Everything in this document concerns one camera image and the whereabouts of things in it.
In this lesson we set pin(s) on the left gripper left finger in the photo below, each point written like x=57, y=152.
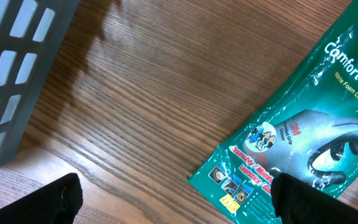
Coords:
x=57, y=202

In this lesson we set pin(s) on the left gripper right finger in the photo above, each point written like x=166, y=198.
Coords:
x=296, y=202

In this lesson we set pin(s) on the green 3M glove packet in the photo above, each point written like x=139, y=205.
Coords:
x=307, y=129

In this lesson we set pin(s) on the grey plastic shopping basket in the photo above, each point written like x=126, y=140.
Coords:
x=31, y=33

